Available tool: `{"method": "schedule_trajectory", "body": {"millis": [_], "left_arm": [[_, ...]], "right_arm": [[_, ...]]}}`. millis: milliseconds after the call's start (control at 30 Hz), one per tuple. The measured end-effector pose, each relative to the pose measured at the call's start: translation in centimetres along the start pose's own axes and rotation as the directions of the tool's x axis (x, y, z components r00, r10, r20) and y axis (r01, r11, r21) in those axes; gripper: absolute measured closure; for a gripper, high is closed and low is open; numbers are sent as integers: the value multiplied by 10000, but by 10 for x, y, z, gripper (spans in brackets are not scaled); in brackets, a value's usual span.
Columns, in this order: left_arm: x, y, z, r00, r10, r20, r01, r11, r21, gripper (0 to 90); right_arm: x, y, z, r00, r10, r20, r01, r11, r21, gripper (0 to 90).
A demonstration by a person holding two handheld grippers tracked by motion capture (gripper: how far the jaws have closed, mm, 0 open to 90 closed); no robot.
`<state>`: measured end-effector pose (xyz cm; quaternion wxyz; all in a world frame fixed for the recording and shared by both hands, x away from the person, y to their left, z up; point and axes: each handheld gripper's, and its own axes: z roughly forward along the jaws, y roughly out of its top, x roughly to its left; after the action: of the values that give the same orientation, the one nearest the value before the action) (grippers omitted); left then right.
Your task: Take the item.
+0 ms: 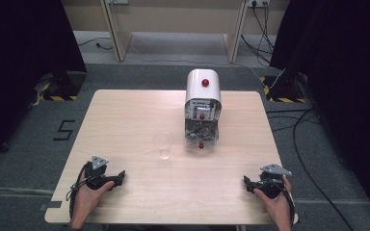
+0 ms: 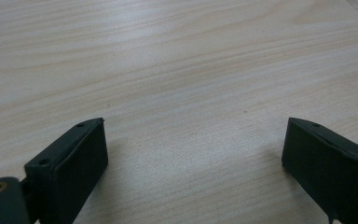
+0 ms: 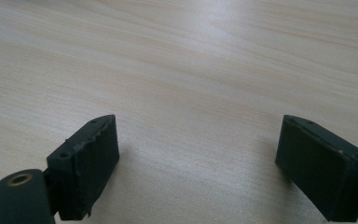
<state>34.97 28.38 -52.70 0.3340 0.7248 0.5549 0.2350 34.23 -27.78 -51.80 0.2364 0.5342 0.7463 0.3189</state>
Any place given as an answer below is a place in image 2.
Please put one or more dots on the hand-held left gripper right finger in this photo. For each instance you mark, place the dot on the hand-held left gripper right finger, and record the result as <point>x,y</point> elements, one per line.
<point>326,161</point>

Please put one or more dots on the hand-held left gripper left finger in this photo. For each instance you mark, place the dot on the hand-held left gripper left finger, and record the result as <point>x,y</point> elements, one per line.
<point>71,168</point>

